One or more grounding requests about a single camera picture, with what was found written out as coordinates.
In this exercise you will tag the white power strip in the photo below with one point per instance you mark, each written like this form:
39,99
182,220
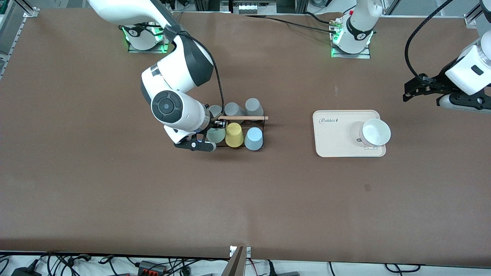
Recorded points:
247,8

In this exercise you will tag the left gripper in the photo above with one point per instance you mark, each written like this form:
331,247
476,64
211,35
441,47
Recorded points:
438,81

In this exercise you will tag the yellow cup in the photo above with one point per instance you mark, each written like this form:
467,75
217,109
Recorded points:
234,135

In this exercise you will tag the black power adapter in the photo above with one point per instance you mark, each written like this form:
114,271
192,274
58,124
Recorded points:
25,272

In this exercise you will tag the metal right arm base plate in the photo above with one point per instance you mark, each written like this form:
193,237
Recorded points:
165,46

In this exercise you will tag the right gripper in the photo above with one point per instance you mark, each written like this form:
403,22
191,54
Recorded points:
213,123

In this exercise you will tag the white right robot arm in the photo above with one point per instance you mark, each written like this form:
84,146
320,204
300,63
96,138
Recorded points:
172,69

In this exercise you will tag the grey metal pole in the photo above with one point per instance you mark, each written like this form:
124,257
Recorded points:
234,266

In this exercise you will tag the aluminium frame rail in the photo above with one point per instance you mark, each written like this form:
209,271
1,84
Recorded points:
472,19
13,42

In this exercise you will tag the black connector block orange levers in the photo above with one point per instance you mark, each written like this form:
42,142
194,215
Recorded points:
151,267

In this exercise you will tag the white bowl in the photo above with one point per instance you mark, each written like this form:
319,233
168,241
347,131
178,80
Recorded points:
376,132

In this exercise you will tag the light blue cup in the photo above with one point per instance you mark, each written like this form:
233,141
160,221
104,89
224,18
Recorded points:
254,140

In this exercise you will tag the grey cup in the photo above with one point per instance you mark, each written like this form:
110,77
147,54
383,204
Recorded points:
254,106
233,109
216,110

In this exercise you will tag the pale green cup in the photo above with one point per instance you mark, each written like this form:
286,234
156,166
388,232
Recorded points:
217,136

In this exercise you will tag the beige rectangular rabbit tray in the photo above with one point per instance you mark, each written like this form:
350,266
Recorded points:
337,142

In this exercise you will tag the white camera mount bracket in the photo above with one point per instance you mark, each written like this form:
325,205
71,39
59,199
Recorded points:
248,251

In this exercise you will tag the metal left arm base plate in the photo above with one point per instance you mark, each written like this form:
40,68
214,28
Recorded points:
351,55

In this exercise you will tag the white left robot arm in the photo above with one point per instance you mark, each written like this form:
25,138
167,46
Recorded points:
360,23

